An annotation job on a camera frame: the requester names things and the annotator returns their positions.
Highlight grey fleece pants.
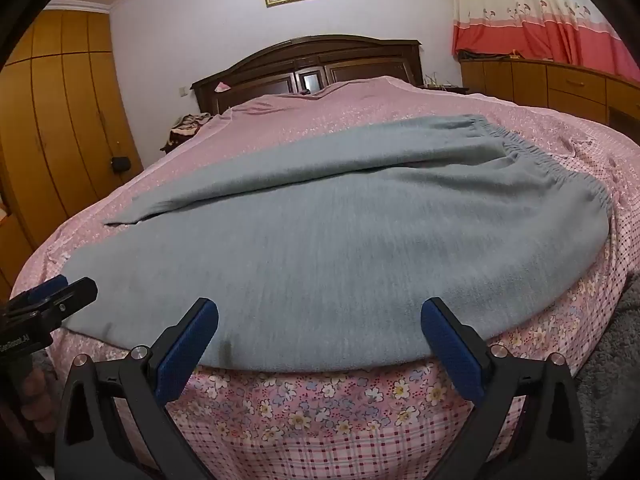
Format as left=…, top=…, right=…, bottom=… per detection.
left=63, top=115, right=612, bottom=373

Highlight red and cream curtain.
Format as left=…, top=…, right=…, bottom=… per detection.
left=452, top=0, right=639, bottom=81

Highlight person's left hand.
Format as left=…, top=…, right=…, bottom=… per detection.
left=21, top=351, right=61, bottom=434

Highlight pink floral bed cover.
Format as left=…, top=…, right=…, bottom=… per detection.
left=14, top=77, right=639, bottom=479

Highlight black wardrobe door knob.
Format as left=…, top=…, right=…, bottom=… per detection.
left=111, top=156, right=131, bottom=174

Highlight wooden low cabinet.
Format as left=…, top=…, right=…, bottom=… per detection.
left=460, top=58, right=639, bottom=142

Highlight grey fluffy robe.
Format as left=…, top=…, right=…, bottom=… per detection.
left=576, top=278, right=639, bottom=479

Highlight clothes pile on nightstand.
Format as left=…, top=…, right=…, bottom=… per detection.
left=160, top=113, right=213, bottom=154

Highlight orange wooden wardrobe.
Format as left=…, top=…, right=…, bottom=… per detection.
left=1, top=10, right=143, bottom=301

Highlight dark wooden headboard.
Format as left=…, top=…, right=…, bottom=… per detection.
left=191, top=35, right=424, bottom=115

